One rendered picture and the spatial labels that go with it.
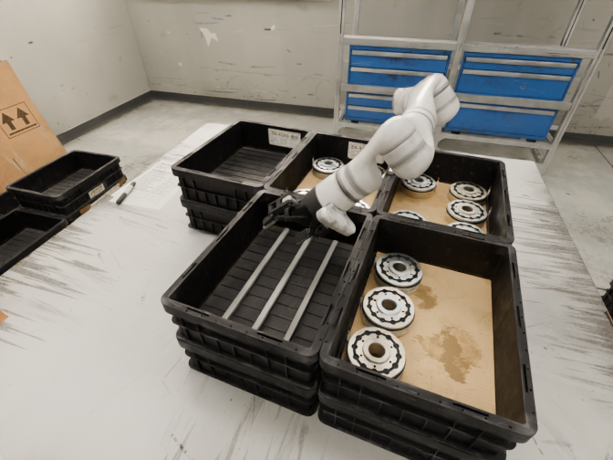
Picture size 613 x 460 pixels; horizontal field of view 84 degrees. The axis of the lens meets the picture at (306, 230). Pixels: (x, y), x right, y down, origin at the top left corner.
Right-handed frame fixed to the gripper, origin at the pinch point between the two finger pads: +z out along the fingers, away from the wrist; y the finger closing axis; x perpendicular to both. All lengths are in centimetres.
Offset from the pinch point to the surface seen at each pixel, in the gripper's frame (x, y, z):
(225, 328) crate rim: 23.0, 11.7, 1.9
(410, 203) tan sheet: -18.5, -38.7, -14.1
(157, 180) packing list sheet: -55, 10, 63
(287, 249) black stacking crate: -2.2, -8.2, 7.5
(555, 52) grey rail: -163, -166, -85
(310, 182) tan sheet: -32.1, -20.3, 8.0
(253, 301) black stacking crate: 13.0, 0.6, 9.6
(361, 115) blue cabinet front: -191, -127, 38
